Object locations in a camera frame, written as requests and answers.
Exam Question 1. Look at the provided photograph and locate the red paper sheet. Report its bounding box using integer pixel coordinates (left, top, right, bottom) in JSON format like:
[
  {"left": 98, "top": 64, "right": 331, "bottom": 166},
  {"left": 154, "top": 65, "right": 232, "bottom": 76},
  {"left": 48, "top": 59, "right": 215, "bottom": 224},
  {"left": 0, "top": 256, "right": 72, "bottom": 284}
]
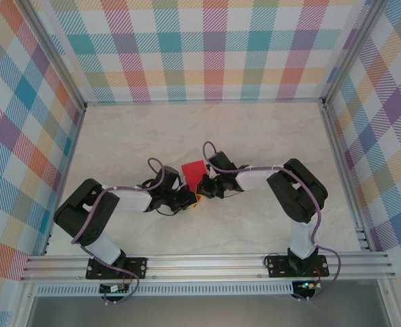
[{"left": 180, "top": 159, "right": 208, "bottom": 208}]

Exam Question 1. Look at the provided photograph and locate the grey metal sheet panel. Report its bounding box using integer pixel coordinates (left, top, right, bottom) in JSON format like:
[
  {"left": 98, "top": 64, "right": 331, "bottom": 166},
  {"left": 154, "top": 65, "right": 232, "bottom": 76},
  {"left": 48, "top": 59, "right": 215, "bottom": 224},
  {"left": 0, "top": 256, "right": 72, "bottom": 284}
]
[{"left": 26, "top": 295, "right": 391, "bottom": 327}]

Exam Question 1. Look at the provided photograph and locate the left small black circuit board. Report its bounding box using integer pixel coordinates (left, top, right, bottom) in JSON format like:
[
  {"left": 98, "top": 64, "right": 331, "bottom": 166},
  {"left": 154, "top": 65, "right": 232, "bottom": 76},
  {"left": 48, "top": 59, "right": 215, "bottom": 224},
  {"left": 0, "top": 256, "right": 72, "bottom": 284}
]
[{"left": 99, "top": 283, "right": 130, "bottom": 294}]

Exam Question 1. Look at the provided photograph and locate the small black circuit board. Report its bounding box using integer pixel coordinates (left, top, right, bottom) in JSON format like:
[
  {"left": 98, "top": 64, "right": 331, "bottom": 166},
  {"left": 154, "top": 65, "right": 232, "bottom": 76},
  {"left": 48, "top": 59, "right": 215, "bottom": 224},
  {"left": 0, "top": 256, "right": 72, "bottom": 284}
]
[
  {"left": 99, "top": 283, "right": 130, "bottom": 294},
  {"left": 293, "top": 279, "right": 319, "bottom": 292}
]

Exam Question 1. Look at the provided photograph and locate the right small black circuit board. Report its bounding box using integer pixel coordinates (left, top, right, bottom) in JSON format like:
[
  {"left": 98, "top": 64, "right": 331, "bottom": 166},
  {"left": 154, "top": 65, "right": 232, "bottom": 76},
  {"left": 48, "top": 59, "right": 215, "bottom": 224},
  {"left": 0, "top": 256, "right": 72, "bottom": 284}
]
[{"left": 293, "top": 279, "right": 319, "bottom": 292}]

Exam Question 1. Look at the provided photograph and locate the long aluminium mounting rail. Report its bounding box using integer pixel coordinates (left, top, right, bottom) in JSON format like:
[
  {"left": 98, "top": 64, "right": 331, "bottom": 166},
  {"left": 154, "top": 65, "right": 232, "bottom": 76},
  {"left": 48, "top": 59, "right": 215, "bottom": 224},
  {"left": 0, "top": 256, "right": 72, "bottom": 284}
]
[{"left": 18, "top": 251, "right": 397, "bottom": 283}]

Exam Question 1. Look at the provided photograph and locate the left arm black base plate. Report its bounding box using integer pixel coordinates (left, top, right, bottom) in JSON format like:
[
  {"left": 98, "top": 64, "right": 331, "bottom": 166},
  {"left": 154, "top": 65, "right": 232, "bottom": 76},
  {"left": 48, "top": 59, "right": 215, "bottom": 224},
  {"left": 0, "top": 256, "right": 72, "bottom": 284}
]
[{"left": 85, "top": 257, "right": 149, "bottom": 281}]

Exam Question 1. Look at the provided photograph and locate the thin aluminium wall rail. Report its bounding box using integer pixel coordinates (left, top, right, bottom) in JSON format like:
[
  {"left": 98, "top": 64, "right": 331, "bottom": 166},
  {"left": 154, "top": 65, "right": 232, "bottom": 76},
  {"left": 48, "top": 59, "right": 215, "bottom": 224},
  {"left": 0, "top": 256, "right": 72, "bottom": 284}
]
[{"left": 84, "top": 98, "right": 327, "bottom": 107}]

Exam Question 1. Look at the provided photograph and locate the slotted grey cable duct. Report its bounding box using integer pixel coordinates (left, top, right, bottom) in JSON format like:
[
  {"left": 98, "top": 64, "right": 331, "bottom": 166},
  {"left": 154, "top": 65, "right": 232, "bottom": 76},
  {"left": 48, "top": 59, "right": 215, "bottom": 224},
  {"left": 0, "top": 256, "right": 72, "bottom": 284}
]
[{"left": 35, "top": 283, "right": 295, "bottom": 296}]

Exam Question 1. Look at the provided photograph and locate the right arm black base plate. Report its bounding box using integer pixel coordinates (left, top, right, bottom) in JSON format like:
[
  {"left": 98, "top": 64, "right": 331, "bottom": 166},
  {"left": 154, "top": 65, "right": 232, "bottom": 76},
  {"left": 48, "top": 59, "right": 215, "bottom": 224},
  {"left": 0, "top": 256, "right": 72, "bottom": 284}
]
[{"left": 266, "top": 253, "right": 330, "bottom": 279}]

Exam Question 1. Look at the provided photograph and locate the aluminium table side rail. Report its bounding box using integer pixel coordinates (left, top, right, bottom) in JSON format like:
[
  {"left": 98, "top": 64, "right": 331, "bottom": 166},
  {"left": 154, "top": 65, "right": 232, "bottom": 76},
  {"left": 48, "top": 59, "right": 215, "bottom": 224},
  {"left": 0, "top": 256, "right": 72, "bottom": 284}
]
[{"left": 321, "top": 102, "right": 373, "bottom": 253}]

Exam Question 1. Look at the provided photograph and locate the aluminium frame post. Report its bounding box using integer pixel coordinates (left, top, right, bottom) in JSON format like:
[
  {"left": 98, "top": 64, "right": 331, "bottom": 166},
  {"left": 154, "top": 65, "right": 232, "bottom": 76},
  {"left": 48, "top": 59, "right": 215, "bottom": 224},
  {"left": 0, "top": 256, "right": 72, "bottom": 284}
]
[
  {"left": 22, "top": 0, "right": 88, "bottom": 112},
  {"left": 322, "top": 0, "right": 381, "bottom": 108}
]

